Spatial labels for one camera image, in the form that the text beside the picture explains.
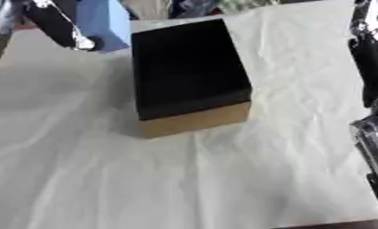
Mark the tan cardboard box black inside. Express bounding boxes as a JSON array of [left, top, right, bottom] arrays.
[[129, 17, 255, 140]]

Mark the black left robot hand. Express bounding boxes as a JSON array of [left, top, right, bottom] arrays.
[[21, 0, 107, 53]]

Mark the blue rectangular block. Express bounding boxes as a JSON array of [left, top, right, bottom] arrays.
[[74, 0, 132, 54]]

